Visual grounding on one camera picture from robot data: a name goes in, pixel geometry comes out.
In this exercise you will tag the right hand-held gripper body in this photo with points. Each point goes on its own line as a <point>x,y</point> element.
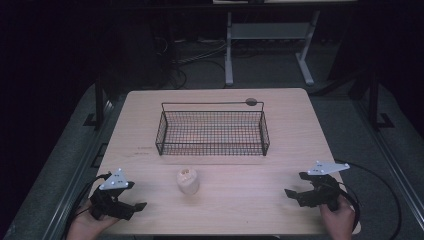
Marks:
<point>325,191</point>

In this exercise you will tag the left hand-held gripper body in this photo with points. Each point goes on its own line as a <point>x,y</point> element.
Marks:
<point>110,203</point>

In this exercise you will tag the beige cylindrical cup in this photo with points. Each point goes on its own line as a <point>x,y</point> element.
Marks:
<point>187,181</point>

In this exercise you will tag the person's right hand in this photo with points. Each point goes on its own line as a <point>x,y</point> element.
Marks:
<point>340,223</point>

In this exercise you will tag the person's left hand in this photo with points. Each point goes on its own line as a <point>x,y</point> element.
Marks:
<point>83,226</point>

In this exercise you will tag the round dark basket tag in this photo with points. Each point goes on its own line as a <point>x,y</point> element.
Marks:
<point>251,101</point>

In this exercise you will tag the aluminium frame rail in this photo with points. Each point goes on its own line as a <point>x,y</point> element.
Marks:
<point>80,166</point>
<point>393,160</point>

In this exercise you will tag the black metal post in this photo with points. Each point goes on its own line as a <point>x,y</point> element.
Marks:
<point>373,100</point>
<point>99,103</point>

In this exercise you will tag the white metal desk frame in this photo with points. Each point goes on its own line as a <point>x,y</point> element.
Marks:
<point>266,31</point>

